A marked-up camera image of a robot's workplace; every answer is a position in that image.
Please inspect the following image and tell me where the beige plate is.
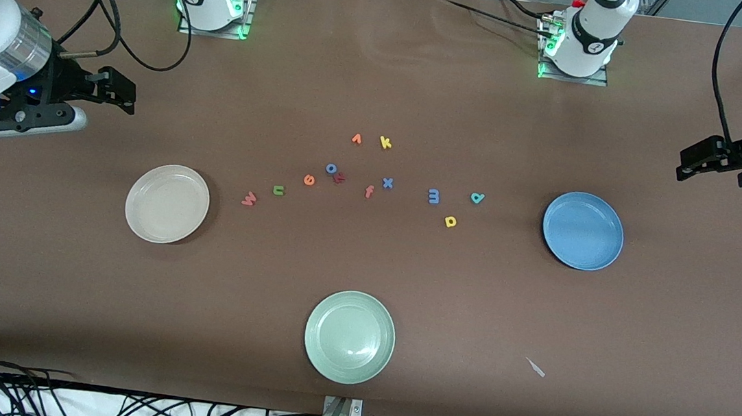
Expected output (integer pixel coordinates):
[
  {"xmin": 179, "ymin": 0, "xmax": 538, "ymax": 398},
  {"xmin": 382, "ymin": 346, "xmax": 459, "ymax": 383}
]
[{"xmin": 121, "ymin": 160, "xmax": 214, "ymax": 248}]

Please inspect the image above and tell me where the blue plate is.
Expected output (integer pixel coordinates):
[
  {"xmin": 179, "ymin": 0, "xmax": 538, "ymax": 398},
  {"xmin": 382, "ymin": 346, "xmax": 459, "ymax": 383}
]
[{"xmin": 538, "ymin": 188, "xmax": 629, "ymax": 275}]

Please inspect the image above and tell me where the pale green plate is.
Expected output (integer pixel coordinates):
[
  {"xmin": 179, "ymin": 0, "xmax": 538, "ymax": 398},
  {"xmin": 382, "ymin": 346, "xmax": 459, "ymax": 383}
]
[{"xmin": 300, "ymin": 286, "xmax": 400, "ymax": 389}]

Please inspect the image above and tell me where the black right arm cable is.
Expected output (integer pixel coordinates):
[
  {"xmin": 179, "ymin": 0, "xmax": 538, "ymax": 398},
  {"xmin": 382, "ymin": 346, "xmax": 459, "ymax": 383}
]
[{"xmin": 49, "ymin": 0, "xmax": 197, "ymax": 76}]

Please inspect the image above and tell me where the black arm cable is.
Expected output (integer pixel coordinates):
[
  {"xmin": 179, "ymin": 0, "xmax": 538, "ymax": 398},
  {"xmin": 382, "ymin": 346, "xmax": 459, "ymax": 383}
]
[
  {"xmin": 49, "ymin": 0, "xmax": 197, "ymax": 76},
  {"xmin": 704, "ymin": 0, "xmax": 742, "ymax": 147}
]

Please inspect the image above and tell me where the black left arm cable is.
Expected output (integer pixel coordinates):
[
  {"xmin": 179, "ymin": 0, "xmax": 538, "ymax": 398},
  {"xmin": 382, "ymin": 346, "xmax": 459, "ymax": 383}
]
[{"xmin": 704, "ymin": 0, "xmax": 742, "ymax": 147}]

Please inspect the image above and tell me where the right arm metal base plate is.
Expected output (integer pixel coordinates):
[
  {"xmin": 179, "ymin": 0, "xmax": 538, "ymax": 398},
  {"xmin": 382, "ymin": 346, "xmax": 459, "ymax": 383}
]
[{"xmin": 177, "ymin": 0, "xmax": 259, "ymax": 41}]

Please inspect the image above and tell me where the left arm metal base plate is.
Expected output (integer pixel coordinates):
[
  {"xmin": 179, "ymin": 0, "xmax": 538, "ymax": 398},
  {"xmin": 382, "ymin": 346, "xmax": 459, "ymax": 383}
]
[{"xmin": 536, "ymin": 57, "xmax": 611, "ymax": 88}]

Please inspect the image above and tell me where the black table cable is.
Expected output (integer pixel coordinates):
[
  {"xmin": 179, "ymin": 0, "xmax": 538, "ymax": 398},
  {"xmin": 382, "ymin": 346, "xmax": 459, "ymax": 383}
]
[{"xmin": 431, "ymin": 0, "xmax": 559, "ymax": 38}]

